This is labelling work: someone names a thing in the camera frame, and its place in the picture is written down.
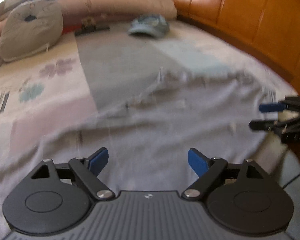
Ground grey striped pants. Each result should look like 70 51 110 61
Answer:
0 67 288 205

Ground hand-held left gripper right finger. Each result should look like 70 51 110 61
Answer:
182 148 268 200

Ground pink floral quilt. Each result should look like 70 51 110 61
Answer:
0 0 178 60

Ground blue cap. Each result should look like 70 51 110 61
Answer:
128 14 170 39

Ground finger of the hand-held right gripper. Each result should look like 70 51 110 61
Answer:
259 95 300 113
249 116 300 130

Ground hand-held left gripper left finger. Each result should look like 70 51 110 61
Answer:
30 147 115 200

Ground black hair clip with flower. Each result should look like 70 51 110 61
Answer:
74 17 110 37

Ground wooden bed frame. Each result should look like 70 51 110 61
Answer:
140 0 300 95

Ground grey cat face cushion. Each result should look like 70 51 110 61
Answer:
0 0 64 62

